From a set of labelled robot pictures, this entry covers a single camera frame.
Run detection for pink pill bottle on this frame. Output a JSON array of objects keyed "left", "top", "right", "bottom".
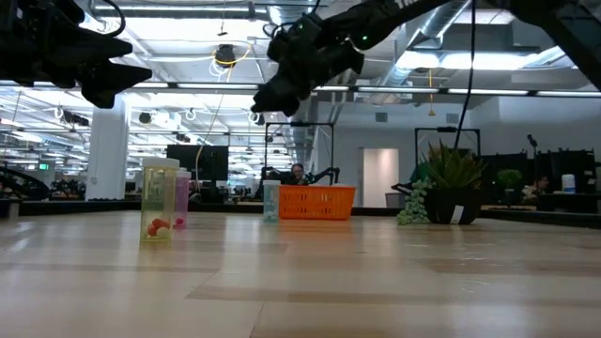
[{"left": 174, "top": 169, "right": 193, "bottom": 230}]

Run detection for black rig frame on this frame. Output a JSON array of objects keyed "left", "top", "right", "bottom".
[
  {"left": 263, "top": 121, "right": 336, "bottom": 185},
  {"left": 413, "top": 126, "right": 482, "bottom": 189}
]

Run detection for orange plastic basket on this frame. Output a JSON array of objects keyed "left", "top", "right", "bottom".
[{"left": 278, "top": 184, "right": 357, "bottom": 222}]

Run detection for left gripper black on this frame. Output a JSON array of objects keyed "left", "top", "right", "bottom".
[{"left": 0, "top": 0, "right": 154, "bottom": 110}]

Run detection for small green potted plant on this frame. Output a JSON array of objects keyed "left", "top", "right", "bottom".
[{"left": 496, "top": 168, "right": 524, "bottom": 190}]

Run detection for black hanging arm cable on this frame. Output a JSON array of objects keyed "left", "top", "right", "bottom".
[{"left": 453, "top": 0, "right": 476, "bottom": 138}]

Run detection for black table edge rail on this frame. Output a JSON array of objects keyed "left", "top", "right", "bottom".
[{"left": 0, "top": 199, "right": 601, "bottom": 230}]

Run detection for black office partitions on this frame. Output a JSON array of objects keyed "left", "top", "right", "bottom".
[{"left": 481, "top": 148, "right": 597, "bottom": 194}]

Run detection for small clear bottle teal pills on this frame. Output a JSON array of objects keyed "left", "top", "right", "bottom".
[{"left": 262, "top": 179, "right": 282, "bottom": 224}]

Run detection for trailing green bead plant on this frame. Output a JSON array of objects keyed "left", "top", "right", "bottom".
[{"left": 396, "top": 177, "right": 434, "bottom": 227}]

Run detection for black looped gripper cable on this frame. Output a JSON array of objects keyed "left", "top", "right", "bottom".
[{"left": 99, "top": 0, "right": 127, "bottom": 38}]

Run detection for white square pillar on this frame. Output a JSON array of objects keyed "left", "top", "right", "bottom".
[{"left": 85, "top": 95, "right": 131, "bottom": 202}]

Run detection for black plant pot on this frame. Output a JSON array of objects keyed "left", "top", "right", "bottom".
[{"left": 424, "top": 187, "right": 483, "bottom": 226}]

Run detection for slanted silver air duct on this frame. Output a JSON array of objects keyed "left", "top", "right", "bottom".
[{"left": 375, "top": 0, "right": 473, "bottom": 88}]

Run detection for white door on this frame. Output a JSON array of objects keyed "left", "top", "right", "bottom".
[{"left": 362, "top": 147, "right": 401, "bottom": 208}]

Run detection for yellow hanging cord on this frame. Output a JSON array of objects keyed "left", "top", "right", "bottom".
[{"left": 425, "top": 69, "right": 437, "bottom": 118}]

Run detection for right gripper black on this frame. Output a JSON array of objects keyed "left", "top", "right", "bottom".
[{"left": 251, "top": 13, "right": 365, "bottom": 118}]

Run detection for black monitor screen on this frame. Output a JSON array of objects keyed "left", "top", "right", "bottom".
[{"left": 166, "top": 144, "right": 230, "bottom": 182}]

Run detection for spiky green succulent plant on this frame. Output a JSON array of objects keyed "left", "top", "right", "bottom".
[{"left": 421, "top": 139, "right": 488, "bottom": 192}]

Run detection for black ceiling camera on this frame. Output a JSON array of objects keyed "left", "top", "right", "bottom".
[{"left": 214, "top": 43, "right": 238, "bottom": 69}]

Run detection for large yellow bottle red pills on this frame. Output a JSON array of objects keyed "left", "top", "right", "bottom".
[{"left": 140, "top": 158, "right": 181, "bottom": 243}]

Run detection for overhead light bar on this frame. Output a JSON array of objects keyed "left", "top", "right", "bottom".
[{"left": 0, "top": 80, "right": 601, "bottom": 99}]

